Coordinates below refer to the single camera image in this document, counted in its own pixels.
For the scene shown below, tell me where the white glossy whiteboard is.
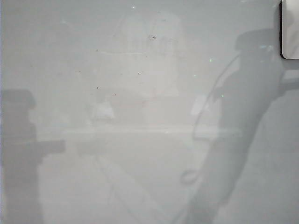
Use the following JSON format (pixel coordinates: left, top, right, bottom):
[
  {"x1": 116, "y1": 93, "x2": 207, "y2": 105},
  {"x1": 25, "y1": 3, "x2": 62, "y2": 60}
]
[{"x1": 0, "y1": 0, "x2": 299, "y2": 224}]

